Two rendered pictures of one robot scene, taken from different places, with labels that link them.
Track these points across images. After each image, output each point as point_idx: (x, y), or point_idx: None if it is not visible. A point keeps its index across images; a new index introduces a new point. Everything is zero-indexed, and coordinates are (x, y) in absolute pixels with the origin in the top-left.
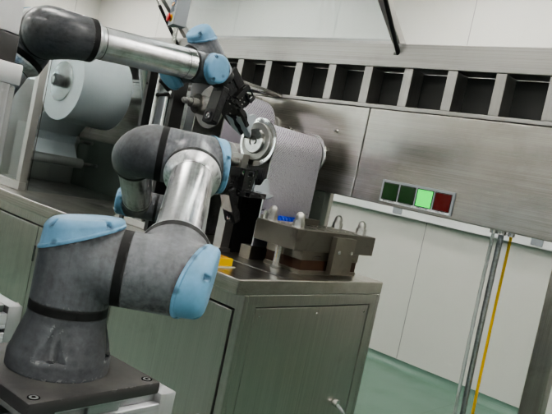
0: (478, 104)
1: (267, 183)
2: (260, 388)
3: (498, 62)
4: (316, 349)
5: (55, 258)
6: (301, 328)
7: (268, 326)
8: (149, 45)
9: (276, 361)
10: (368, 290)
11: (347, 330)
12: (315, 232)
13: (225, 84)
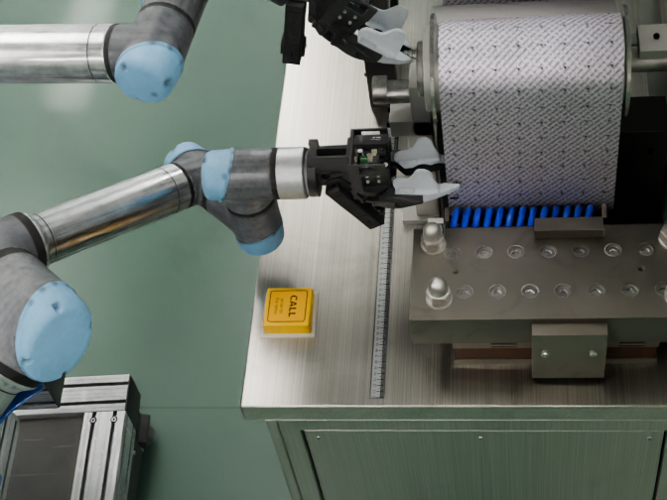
0: None
1: (424, 176)
2: (375, 496)
3: None
4: (507, 471)
5: None
6: (445, 450)
7: (348, 446)
8: (5, 63)
9: (396, 476)
10: (649, 416)
11: (601, 456)
12: (468, 321)
13: (281, 5)
